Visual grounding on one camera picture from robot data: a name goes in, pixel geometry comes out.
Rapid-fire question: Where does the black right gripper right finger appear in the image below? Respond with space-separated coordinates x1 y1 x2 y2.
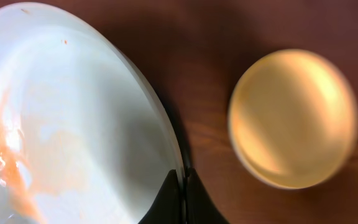
186 168 229 224

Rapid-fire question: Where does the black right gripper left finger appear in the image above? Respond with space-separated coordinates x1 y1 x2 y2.
139 170 182 224

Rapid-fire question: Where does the mint green plate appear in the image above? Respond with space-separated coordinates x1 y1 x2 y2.
0 2 184 223

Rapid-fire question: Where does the yellow plate with stain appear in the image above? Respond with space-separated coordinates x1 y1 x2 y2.
227 49 358 189

